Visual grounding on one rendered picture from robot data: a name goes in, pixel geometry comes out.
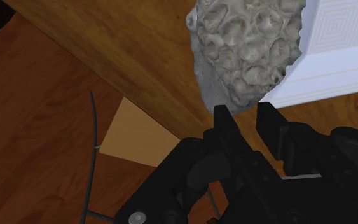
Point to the brown wooden table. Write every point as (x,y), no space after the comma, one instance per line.
(135,46)

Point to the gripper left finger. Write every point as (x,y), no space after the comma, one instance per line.
(225,139)

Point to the grey bumpy rock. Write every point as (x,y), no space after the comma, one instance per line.
(247,49)

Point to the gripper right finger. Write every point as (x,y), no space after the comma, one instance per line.
(305,145)

